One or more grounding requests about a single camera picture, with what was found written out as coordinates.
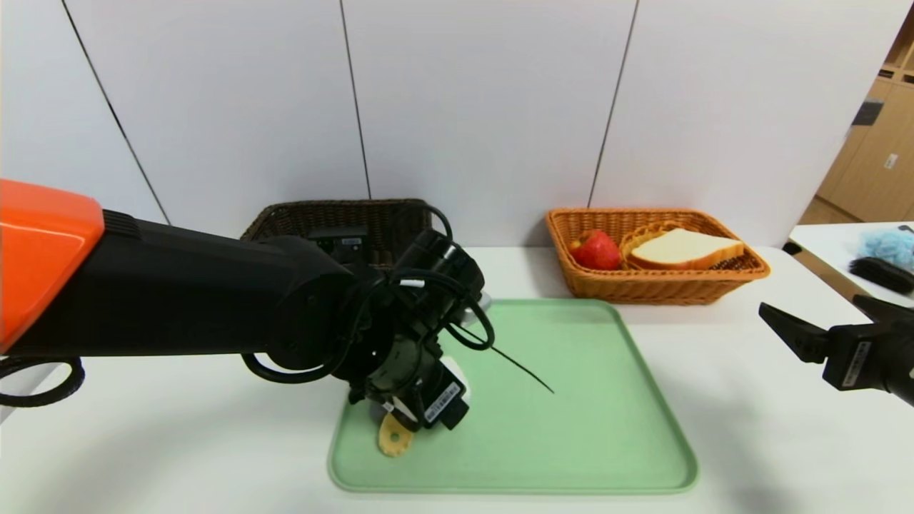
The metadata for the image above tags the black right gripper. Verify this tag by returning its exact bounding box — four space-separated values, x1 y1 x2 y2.
758 293 914 407

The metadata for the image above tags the white bread slice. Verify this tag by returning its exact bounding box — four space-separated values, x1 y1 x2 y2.
631 228 745 271

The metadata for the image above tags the small yellow wicker bread basket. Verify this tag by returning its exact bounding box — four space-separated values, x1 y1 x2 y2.
620 223 747 272

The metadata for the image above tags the red apple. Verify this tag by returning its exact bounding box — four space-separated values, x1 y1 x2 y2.
569 229 623 271

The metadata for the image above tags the yellow pasta spoon green handle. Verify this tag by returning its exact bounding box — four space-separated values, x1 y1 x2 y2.
377 413 415 458

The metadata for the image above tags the orange wicker basket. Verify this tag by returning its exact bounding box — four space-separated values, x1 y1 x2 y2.
546 208 772 306

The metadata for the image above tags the dark brown wicker basket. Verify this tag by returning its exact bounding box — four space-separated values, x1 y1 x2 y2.
241 198 435 272

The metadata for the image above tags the black brush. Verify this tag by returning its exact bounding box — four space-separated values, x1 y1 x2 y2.
847 258 914 296

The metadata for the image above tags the white side table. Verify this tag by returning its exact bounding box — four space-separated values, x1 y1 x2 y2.
788 223 914 315

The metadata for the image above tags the blue fluffy cloth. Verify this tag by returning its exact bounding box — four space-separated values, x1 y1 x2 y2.
857 229 914 274

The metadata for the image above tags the wooden cabinet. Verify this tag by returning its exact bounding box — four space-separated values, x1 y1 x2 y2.
796 7 914 227

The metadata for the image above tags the light green plastic tray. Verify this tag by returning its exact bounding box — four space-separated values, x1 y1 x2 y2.
328 298 699 494

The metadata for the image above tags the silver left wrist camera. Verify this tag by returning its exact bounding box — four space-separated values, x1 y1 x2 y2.
463 291 493 328

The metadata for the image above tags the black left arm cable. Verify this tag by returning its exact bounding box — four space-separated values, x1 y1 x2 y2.
0 356 85 408

